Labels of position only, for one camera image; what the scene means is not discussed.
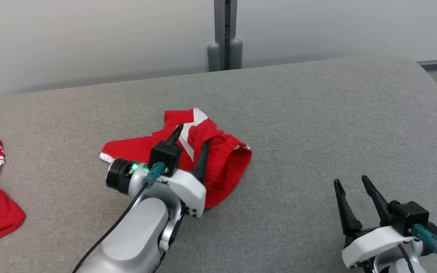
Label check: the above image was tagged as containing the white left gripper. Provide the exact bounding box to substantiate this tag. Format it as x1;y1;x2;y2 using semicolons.
107;124;212;218

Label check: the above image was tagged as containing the red shorts white trim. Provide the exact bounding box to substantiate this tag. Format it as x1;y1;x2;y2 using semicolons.
100;108;252;210

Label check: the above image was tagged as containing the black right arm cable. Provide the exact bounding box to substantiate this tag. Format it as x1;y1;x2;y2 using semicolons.
412;224;437;273

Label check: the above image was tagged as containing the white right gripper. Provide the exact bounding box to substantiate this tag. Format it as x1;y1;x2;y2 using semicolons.
333;175;437;268

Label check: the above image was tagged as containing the grey cylindrical post foot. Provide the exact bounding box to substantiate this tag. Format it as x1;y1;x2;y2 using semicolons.
230;38;243;70
207;42;221;72

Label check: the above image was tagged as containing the grey metal partition post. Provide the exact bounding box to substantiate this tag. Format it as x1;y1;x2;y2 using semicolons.
214;0;238;71

